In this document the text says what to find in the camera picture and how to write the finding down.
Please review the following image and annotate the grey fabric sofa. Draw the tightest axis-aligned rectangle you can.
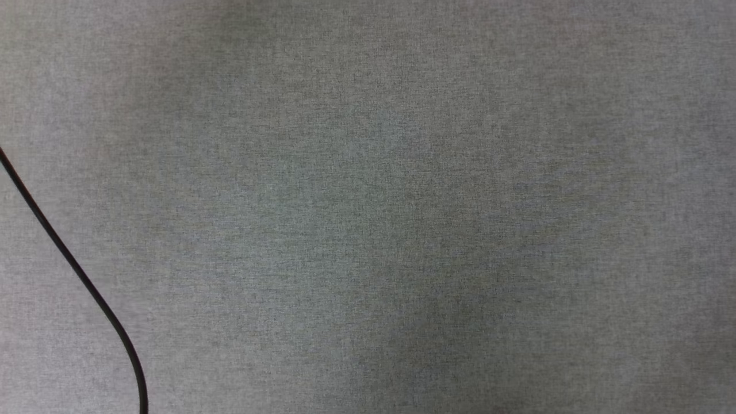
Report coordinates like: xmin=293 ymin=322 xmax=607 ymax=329
xmin=0 ymin=0 xmax=736 ymax=414

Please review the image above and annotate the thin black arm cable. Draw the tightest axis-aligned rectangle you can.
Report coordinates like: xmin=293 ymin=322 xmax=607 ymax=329
xmin=0 ymin=147 xmax=150 ymax=414

